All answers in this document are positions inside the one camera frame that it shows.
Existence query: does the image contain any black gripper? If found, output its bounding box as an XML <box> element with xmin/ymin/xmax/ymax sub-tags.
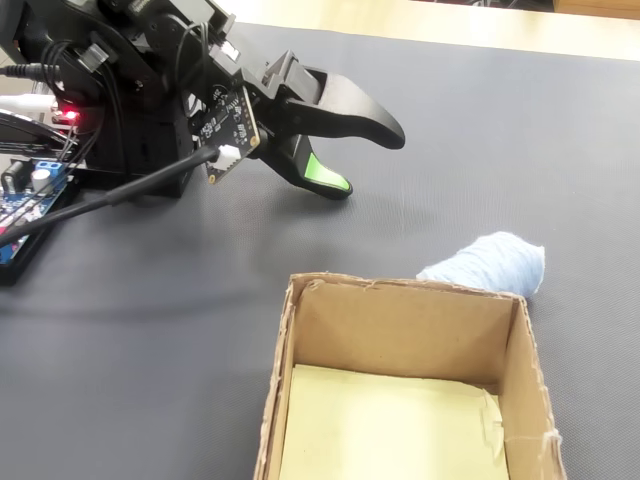
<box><xmin>238</xmin><ymin>48</ymin><xmax>406</xmax><ymax>202</ymax></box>

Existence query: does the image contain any light blue wrapped block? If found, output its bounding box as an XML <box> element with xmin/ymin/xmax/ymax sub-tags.
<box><xmin>415</xmin><ymin>230</ymin><xmax>547</xmax><ymax>298</ymax></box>

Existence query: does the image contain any brown cardboard box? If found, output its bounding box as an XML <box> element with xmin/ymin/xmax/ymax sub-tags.
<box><xmin>252</xmin><ymin>270</ymin><xmax>569</xmax><ymax>480</ymax></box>

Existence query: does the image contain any motor controller board red LED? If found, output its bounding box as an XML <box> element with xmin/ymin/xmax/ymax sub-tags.
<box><xmin>47</xmin><ymin>102</ymin><xmax>84</xmax><ymax>132</ymax></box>

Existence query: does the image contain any dark grey mat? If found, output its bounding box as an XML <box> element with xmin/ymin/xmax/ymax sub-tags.
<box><xmin>0</xmin><ymin>19</ymin><xmax>640</xmax><ymax>480</ymax></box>

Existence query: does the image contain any yellow paper sheet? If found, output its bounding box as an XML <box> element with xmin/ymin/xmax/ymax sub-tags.
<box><xmin>277</xmin><ymin>363</ymin><xmax>511</xmax><ymax>480</ymax></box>

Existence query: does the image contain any black power plug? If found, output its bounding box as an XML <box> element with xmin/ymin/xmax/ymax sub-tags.
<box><xmin>0</xmin><ymin>61</ymin><xmax>62</xmax><ymax>85</ymax></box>

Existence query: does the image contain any blue circuit board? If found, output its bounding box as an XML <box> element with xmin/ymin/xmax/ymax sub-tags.
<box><xmin>0</xmin><ymin>157</ymin><xmax>77</xmax><ymax>267</ymax></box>

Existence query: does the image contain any black camera circuit board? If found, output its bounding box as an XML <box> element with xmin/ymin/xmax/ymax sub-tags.
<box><xmin>187</xmin><ymin>82</ymin><xmax>265</xmax><ymax>186</ymax></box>

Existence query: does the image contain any thin black servo wire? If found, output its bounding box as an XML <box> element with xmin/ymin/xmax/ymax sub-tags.
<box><xmin>180</xmin><ymin>20</ymin><xmax>213</xmax><ymax>117</ymax></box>

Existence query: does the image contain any thick black USB cable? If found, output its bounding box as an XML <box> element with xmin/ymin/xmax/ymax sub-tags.
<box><xmin>0</xmin><ymin>145</ymin><xmax>225</xmax><ymax>249</ymax></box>

